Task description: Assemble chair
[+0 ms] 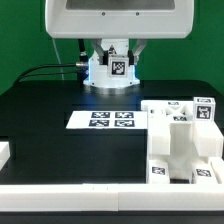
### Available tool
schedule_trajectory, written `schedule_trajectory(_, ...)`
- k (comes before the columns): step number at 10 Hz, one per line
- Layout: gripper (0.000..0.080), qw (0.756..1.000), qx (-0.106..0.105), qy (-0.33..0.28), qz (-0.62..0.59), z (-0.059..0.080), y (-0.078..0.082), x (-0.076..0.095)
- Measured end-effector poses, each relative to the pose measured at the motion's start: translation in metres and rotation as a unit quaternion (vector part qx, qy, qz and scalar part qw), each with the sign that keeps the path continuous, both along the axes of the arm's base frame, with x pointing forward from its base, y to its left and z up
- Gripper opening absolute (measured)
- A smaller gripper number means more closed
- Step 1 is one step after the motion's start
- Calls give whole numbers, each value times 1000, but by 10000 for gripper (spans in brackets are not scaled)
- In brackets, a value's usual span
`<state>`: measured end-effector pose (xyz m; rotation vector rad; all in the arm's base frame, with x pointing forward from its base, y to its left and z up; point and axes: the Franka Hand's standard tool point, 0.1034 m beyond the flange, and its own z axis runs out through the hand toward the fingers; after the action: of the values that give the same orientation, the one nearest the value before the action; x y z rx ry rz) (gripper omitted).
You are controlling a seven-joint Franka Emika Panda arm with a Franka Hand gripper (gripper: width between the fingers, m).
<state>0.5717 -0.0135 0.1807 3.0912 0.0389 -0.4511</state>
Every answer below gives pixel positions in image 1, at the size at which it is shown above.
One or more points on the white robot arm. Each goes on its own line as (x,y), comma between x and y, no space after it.
(98,75)

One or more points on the black camera stand pole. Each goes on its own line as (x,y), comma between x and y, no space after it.
(83,74)

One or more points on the small white tagged cube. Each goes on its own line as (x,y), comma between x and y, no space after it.
(204,108)
(117,65)

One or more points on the white front fence rail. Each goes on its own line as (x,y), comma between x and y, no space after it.
(112,197)

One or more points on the white left fence rail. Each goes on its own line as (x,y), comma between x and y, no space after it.
(4,153)

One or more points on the white chair back frame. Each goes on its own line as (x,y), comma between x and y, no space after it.
(206,136)

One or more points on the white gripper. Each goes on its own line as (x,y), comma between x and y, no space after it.
(117,19)

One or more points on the white chair seat block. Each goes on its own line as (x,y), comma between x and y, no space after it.
(181,148)

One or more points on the white right fence rail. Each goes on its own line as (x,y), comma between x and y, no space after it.
(217,164)

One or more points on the white fence rail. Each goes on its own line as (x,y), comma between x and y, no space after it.
(217,164)
(4,153)
(112,197)

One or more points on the white base tag sheet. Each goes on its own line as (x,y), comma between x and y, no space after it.
(107,120)

